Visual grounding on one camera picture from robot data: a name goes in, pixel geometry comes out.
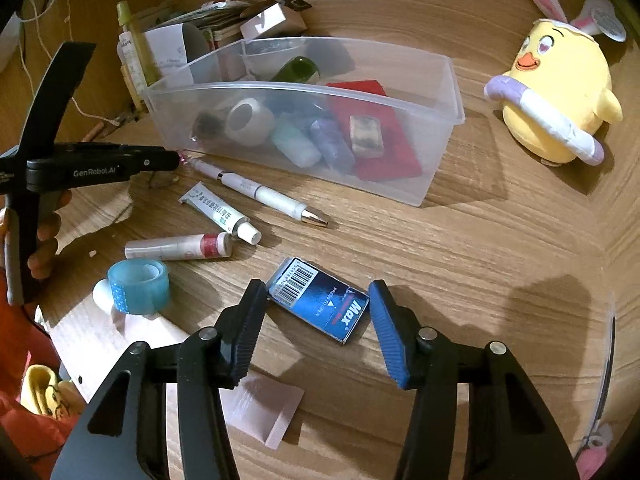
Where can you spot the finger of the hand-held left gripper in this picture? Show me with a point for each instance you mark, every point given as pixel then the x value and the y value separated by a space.
pixel 152 160

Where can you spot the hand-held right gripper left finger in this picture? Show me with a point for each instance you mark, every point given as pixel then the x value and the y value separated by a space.
pixel 246 340

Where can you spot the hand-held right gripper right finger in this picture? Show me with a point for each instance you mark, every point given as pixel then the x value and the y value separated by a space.
pixel 395 347

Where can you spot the blue staple box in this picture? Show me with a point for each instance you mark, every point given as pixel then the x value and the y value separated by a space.
pixel 320 305

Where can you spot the white bandage roll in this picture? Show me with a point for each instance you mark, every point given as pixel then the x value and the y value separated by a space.
pixel 260 127

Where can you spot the white and green tube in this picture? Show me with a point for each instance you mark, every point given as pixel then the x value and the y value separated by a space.
pixel 297 147

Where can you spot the clear plastic storage bin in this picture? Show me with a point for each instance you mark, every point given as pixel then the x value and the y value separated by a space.
pixel 400 180

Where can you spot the purple tube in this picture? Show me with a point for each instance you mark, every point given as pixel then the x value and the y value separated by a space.
pixel 332 150

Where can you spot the red packet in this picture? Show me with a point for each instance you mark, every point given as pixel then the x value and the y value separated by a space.
pixel 395 155

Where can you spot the person's left hand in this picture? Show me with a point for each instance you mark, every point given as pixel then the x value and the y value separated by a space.
pixel 47 255

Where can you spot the short wooden stick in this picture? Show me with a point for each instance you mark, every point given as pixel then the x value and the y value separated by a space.
pixel 95 132

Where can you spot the pale pink sachet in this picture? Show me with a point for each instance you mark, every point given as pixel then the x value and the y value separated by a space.
pixel 265 410

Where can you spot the beige tube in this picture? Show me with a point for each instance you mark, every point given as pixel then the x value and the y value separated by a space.
pixel 131 85

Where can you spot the white ointment tube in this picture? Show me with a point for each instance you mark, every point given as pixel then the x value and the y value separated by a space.
pixel 215 210

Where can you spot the pink and white tube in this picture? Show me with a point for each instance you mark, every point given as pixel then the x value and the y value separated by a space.
pixel 175 248

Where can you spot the white folded paper card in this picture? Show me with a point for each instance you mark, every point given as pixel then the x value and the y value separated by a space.
pixel 167 52

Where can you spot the blue tape roll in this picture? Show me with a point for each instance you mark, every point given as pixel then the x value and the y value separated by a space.
pixel 145 300

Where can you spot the white pen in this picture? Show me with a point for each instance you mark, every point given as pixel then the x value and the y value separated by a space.
pixel 265 195

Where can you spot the yellow-green spray bottle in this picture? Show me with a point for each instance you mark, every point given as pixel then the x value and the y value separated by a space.
pixel 132 40

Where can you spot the small white cylinder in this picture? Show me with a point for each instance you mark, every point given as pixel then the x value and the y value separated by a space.
pixel 101 294

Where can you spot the white ceramic bowl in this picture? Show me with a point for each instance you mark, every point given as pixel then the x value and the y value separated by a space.
pixel 265 57

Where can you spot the stack of booklets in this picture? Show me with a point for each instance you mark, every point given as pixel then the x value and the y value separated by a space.
pixel 215 14

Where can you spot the small white cardboard box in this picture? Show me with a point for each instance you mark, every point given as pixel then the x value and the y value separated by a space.
pixel 270 20

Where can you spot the red clothing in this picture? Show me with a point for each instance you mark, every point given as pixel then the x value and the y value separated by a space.
pixel 20 350

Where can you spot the yellow cartoon slipper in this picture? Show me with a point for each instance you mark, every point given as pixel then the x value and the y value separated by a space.
pixel 42 387

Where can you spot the pink plush item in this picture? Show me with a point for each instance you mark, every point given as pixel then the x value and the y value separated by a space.
pixel 595 452

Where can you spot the yellow chick plush toy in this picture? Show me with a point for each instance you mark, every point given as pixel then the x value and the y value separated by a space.
pixel 555 85

